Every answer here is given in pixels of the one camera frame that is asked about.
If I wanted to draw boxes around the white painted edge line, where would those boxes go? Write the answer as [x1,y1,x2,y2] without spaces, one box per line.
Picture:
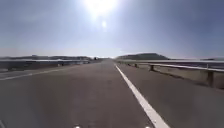
[113,63,171,128]
[0,64,81,82]

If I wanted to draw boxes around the dark hill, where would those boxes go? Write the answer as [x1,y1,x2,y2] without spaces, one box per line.
[115,52,171,61]

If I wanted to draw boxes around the grey asphalt road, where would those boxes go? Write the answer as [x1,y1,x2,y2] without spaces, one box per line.
[0,59,224,128]

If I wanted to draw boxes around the metal guardrail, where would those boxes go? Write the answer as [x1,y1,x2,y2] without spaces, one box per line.
[117,59,224,88]
[0,58,101,72]

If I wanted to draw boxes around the low distant hills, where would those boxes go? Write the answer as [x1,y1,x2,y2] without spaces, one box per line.
[0,54,101,61]

